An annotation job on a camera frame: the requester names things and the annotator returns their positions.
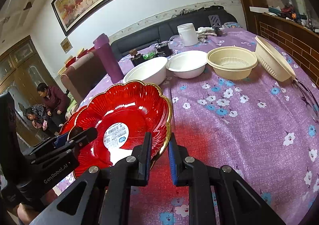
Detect black spatula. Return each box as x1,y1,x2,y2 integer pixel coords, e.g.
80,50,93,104
208,14,223,37

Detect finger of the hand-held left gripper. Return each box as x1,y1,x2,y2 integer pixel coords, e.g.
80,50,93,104
31,132,70,157
65,127,98,153

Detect beige ribbed plastic bowl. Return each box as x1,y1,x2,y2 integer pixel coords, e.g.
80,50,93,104
207,46,258,81
254,36,297,82

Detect clear glass bowl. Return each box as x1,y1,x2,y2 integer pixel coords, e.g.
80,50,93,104
282,78,319,124

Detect person's left hand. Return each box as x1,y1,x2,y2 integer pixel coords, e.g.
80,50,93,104
17,202,48,225

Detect white plastic jar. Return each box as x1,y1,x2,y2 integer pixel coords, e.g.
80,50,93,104
177,23,196,47

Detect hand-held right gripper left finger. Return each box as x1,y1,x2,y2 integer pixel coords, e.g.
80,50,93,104
30,132,152,225

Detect purple floral tablecloth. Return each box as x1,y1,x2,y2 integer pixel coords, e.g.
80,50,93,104
53,28,319,225

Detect wooden brick-pattern counter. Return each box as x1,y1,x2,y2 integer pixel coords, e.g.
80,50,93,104
249,6,319,83

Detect purple thermos bottle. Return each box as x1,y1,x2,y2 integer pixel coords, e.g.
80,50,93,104
93,33,124,84

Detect assorted clutter pile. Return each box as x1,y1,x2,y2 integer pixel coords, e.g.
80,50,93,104
249,0,319,34

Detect white paper bowl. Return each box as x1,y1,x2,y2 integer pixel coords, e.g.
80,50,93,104
123,57,167,86
166,50,208,79

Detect red and yellow dishes pile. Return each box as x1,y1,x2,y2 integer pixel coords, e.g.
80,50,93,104
64,46,96,69

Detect yellow wall plaque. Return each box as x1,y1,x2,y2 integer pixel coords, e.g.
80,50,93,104
60,37,73,54

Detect small dark jar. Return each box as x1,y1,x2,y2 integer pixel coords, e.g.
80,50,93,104
129,48,144,67

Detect black leather sofa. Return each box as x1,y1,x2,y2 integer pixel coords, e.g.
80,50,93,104
110,5,238,61

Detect brown armchair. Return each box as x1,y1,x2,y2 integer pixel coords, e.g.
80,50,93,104
60,49,110,106

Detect small black device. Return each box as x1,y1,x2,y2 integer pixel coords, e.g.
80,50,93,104
154,42,173,57

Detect wooden cabinet door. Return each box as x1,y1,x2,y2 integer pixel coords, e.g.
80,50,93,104
0,35,51,146

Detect white cloth gloves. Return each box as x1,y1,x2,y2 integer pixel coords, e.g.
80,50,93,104
196,26,218,41

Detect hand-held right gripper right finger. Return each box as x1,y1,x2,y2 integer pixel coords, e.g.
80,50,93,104
168,138,287,225

